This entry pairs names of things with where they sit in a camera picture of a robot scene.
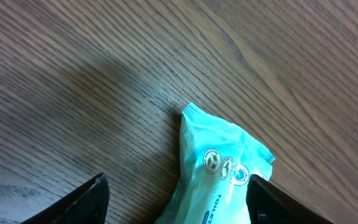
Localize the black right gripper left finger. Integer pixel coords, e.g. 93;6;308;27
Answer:
23;173;109;224

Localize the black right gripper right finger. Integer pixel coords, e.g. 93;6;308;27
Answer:
246;174;332;224

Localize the teal snack bar packet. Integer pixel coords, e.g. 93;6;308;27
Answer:
156;103;275;224

